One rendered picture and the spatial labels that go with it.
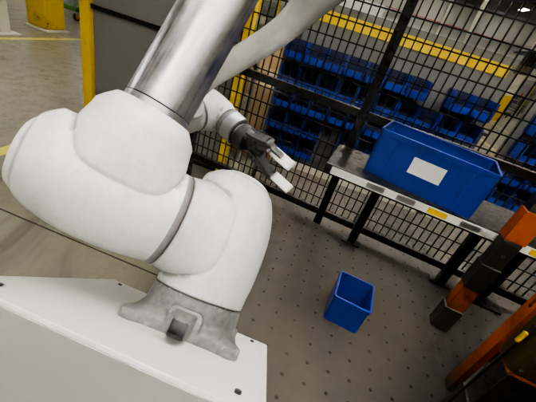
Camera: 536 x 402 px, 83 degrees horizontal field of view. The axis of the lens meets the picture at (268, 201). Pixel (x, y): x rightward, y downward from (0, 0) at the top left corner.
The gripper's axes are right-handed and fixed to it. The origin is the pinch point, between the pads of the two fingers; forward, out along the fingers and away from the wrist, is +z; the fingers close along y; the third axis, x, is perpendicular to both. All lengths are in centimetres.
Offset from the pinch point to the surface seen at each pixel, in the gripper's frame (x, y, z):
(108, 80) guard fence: 0, 104, -196
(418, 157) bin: -26.6, -5.2, 21.7
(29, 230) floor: 94, 83, -105
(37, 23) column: -11, 294, -644
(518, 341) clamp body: 1, -17, 56
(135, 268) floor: 64, 90, -49
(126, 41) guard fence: -26, 80, -189
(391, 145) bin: -25.0, -4.5, 14.3
